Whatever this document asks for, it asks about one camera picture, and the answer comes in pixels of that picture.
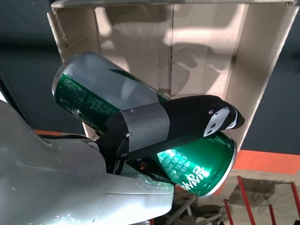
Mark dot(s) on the grey metal leg base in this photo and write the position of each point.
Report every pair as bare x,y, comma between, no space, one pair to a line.
185,208

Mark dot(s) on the large orange floor mat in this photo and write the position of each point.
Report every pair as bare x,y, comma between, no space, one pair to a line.
269,161

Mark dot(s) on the small orange floor mat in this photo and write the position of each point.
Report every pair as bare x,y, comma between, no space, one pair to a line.
47,132

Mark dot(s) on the open cardboard paper box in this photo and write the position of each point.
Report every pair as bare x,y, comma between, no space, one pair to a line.
199,47

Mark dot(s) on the green drink can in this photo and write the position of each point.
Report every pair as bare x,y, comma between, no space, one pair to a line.
98,84

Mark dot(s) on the red metal frame cart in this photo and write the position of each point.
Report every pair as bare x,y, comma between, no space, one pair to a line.
243,194

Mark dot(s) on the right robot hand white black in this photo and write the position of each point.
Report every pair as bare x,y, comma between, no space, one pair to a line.
47,182

